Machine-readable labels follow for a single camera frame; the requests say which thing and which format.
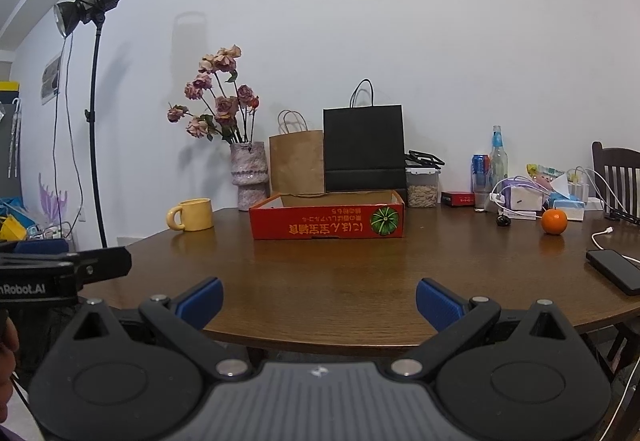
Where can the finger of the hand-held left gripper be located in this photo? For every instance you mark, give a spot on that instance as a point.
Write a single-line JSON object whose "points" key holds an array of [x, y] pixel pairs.
{"points": [[107, 261], [42, 246]]}

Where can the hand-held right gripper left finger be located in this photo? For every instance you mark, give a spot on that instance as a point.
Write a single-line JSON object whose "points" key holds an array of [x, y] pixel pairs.
{"points": [[201, 301]]}

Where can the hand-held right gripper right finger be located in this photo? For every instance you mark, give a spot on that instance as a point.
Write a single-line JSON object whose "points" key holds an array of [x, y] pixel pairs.
{"points": [[436, 301]]}

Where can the red cardboard box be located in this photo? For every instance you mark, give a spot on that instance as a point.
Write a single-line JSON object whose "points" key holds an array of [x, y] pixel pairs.
{"points": [[325, 221]]}

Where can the person's left hand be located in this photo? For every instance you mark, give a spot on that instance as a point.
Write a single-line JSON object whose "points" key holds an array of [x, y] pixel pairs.
{"points": [[7, 366]]}

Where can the yellow plastic container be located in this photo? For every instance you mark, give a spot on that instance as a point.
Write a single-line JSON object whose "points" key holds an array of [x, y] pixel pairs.
{"points": [[11, 228]]}

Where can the yellow mug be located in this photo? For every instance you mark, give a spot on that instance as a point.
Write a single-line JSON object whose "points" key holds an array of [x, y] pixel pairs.
{"points": [[196, 215]]}

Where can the small red box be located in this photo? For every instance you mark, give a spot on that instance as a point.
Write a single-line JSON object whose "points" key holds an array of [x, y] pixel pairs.
{"points": [[457, 199]]}

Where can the small black object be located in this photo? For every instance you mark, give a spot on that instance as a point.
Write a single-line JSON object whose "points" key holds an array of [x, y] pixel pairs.
{"points": [[502, 220]]}

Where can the drinking glass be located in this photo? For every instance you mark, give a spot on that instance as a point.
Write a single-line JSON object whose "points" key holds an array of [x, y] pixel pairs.
{"points": [[482, 200]]}

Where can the dark grey panel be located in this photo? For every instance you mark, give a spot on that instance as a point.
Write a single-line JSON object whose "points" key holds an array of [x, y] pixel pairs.
{"points": [[6, 141]]}

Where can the clear food container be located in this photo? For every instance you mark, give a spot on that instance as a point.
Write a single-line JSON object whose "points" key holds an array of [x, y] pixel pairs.
{"points": [[422, 188]]}

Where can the black light stand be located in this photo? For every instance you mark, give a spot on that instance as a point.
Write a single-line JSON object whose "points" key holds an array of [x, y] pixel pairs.
{"points": [[94, 131]]}

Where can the white power adapter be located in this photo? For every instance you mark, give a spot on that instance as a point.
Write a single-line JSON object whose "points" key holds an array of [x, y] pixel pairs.
{"points": [[522, 198]]}

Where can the blue soda can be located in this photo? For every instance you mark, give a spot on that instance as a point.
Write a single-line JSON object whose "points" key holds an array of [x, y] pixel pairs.
{"points": [[479, 166]]}

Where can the orange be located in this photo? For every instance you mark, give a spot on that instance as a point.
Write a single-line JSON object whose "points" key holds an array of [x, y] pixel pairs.
{"points": [[554, 221]]}

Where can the clear glass bottle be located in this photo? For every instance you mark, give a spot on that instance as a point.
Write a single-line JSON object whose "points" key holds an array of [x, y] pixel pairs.
{"points": [[499, 156]]}

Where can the blue tissue box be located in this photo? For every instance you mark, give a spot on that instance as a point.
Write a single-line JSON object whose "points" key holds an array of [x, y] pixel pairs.
{"points": [[567, 210]]}

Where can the colourful snack packet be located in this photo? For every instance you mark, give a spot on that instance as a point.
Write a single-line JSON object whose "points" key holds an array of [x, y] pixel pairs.
{"points": [[545, 175]]}

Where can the brown paper bag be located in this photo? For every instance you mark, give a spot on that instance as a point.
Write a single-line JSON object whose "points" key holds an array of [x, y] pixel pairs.
{"points": [[297, 161]]}

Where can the black paper bag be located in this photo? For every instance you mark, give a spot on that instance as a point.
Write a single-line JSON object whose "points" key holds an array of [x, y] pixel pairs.
{"points": [[364, 146]]}

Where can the black smartphone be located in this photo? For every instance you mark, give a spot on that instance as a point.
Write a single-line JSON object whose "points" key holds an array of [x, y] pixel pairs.
{"points": [[614, 270]]}

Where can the clear plastic cup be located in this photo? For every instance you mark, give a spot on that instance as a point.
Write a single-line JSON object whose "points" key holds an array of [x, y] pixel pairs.
{"points": [[579, 186]]}

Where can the dried pink flowers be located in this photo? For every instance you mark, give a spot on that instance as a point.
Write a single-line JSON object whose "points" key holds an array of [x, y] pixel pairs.
{"points": [[220, 96]]}

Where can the dark wooden chair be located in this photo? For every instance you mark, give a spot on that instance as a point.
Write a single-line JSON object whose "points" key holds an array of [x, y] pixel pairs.
{"points": [[617, 173]]}

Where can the black studio light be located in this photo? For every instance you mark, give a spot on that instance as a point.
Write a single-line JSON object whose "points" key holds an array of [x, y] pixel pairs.
{"points": [[90, 1]]}

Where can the purple coral wall sticker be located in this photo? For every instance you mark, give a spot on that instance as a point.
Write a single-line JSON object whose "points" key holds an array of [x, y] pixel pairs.
{"points": [[52, 198]]}

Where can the wall poster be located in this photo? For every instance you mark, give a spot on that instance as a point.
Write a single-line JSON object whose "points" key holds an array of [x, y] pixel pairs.
{"points": [[51, 78]]}

